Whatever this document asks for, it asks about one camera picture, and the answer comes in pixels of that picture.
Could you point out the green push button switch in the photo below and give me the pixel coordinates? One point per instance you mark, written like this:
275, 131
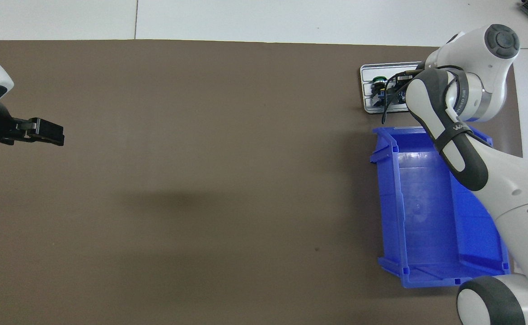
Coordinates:
379, 80

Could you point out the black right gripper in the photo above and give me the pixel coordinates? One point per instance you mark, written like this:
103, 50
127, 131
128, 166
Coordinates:
401, 85

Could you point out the blue plastic storage bin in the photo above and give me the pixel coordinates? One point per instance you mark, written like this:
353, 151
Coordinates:
426, 216

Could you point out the brown table mat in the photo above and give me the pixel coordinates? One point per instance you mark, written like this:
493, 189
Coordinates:
200, 180

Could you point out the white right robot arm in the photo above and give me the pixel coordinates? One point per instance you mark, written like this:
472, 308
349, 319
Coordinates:
507, 203

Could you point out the grey metal tray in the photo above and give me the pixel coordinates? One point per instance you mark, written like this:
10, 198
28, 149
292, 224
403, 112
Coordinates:
392, 67

